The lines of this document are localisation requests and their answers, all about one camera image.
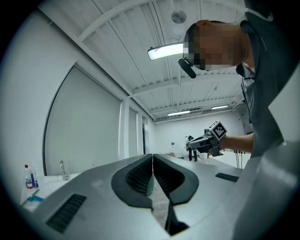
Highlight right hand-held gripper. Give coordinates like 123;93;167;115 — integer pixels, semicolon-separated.
187;120;228;157

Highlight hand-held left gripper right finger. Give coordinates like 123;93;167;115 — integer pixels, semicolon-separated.
152;153;249;240

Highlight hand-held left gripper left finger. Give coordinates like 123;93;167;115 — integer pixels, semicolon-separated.
30;153;170;240

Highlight clear spray bottle blue label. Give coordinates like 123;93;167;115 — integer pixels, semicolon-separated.
28;160;39;188

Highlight person's right forearm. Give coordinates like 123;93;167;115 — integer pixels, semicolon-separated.
219;132;255;153

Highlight red-capped clear bottle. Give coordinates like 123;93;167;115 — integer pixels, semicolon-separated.
24;164;34;189

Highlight long ceiling tube light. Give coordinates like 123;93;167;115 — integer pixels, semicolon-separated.
167;110;191;117

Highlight chrome faucet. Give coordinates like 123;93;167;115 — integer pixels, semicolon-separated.
59;159;71;181

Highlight gray roller window blind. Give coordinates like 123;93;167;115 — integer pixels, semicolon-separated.
42;65;123;177

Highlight large oblong ceiling lamp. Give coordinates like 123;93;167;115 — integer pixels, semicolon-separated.
147;42;185;61

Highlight person's head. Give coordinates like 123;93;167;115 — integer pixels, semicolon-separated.
183;19;255;71

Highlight person's gray shirt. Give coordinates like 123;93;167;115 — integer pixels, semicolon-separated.
235;0;300;158

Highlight round ceiling fan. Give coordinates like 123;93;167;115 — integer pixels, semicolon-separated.
171;9;188;24

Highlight black hanging cables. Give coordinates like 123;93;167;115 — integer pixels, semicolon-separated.
233;150;245;169

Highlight blue-handled scraper tool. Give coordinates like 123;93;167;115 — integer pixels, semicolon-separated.
20;188;45;207

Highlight black head-worn camera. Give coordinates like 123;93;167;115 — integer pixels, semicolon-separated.
177;57;197;79

